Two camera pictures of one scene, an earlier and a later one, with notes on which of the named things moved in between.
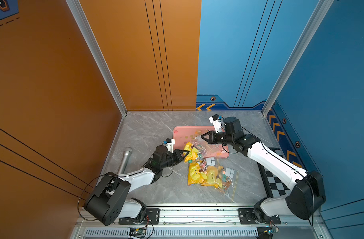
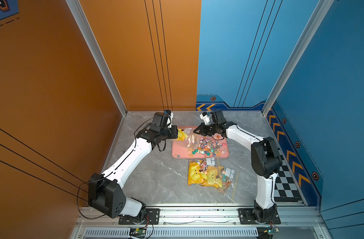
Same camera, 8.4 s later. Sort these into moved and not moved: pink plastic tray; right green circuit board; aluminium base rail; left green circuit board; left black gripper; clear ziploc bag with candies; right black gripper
Moved: left black gripper; clear ziploc bag with candies; right black gripper
Not moved: pink plastic tray; aluminium base rail; right green circuit board; left green circuit board
